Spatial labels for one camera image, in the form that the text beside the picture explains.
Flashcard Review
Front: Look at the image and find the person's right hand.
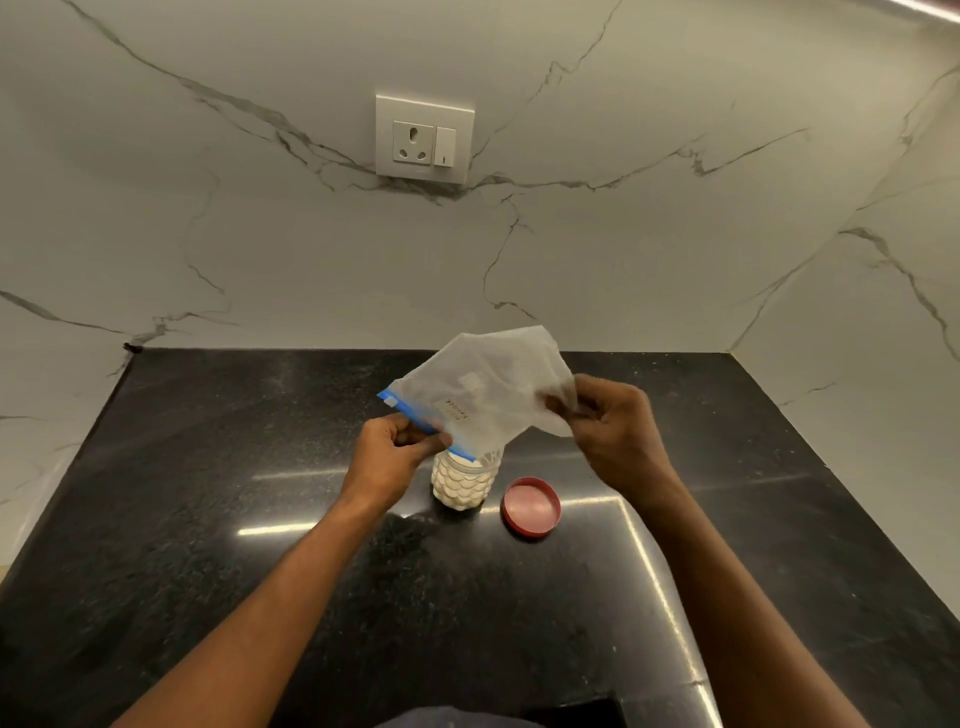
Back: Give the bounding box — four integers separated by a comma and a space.
545, 374, 676, 505

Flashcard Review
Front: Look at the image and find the person's left hand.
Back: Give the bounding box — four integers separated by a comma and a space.
339, 413, 453, 515

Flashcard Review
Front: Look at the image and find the clear zip bag blue seal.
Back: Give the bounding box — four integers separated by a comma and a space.
377, 325, 579, 462

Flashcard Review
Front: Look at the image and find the person's right forearm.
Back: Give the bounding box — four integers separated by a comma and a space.
626, 468, 871, 728

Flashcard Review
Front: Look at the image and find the person's left forearm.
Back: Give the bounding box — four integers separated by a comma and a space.
111, 495, 391, 728

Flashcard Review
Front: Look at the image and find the clear textured plastic jar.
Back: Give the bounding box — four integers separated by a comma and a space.
430, 447, 504, 513

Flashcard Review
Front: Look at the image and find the red jar lid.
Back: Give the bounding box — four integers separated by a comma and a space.
501, 477, 563, 540

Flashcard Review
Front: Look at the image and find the dark grey shirt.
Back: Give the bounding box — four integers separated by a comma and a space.
375, 705, 545, 728

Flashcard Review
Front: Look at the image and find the white wall socket switch plate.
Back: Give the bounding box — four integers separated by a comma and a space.
374, 94, 477, 186

